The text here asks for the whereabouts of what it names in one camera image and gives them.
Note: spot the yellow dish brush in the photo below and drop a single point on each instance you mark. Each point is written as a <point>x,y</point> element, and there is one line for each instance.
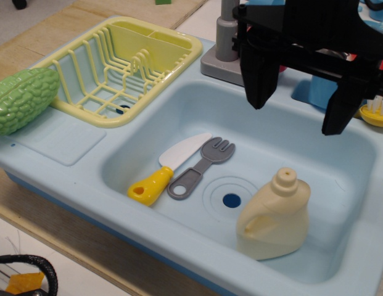
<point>372,111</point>

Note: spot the yellow handled toy knife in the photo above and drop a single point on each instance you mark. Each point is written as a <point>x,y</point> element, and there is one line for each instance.
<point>148,190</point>

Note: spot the yellow tape piece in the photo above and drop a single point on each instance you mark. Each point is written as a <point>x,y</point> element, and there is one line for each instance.
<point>20,283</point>

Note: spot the blue cup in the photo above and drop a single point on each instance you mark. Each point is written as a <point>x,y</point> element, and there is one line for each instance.
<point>321,91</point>

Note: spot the grey toy fork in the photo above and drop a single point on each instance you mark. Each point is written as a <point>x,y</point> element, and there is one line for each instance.
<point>215,151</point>

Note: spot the green bitter gourd toy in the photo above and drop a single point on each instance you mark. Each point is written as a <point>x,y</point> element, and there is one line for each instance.
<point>24,95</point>

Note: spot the grey toy faucet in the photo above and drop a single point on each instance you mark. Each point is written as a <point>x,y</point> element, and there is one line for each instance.
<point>221,61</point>

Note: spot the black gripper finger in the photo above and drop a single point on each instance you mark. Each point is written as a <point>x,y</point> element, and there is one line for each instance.
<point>260,70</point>
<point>342,106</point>

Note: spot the cream detergent bottle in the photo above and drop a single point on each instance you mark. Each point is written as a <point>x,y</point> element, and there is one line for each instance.
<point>275,221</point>

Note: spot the yellow drying rack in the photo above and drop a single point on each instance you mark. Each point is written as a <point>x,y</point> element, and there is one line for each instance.
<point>114,70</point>

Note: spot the light blue toy sink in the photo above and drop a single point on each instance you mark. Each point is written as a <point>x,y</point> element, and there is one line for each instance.
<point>88,169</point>

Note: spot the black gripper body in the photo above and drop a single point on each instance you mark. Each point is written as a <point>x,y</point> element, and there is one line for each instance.
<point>325,38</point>

